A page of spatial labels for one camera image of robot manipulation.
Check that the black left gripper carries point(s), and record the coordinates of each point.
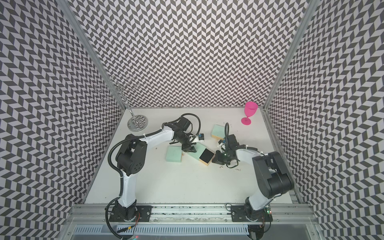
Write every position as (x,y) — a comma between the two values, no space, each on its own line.
(188,148)

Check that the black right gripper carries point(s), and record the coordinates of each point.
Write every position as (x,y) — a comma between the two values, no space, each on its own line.
(217,158)

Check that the mint drawer-style jewelry box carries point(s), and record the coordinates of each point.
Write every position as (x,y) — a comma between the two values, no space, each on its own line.
(218,132)

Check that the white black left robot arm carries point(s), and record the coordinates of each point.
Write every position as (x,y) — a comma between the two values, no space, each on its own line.
(128,156)

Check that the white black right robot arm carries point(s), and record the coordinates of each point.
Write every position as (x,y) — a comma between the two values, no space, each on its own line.
(272,174)

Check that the pink plastic wine glass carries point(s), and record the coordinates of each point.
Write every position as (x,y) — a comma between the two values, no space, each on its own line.
(250,110)

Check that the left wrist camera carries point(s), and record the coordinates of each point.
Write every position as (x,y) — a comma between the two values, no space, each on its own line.
(199,138)

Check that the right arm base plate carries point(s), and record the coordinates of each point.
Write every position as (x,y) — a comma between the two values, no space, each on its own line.
(250,214)

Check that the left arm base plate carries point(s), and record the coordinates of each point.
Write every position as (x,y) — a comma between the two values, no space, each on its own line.
(131,214)

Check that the aluminium front rail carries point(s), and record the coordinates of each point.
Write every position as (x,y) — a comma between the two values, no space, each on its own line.
(194,222)

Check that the aluminium left corner post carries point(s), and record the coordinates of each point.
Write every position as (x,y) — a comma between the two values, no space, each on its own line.
(72,19)

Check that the aluminium corner post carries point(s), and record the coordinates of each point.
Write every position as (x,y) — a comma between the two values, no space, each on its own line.
(309,13)
(72,19)

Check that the aluminium right corner post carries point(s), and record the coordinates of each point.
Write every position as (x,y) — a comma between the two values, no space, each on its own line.
(309,13)

